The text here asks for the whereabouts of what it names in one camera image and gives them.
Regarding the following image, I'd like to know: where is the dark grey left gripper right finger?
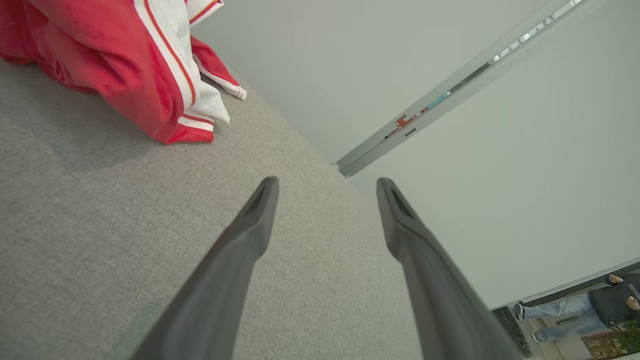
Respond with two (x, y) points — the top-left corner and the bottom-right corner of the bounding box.
(376, 177), (524, 360)

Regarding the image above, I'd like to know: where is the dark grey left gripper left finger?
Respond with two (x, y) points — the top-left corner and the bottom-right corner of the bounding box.
(130, 176), (280, 360)

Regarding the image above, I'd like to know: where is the red Bulls basketball jersey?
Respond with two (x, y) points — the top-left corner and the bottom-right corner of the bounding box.
(0, 0), (232, 145)

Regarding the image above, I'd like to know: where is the black mesh panel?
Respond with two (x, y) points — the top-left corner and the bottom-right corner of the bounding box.
(492, 306), (533, 359)

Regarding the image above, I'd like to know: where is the person in jeans and dark top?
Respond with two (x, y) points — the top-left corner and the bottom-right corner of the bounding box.
(514, 272), (640, 343)

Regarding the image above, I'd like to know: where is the grey metal partition post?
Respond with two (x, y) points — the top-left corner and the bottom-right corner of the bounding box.
(332, 0), (608, 178)

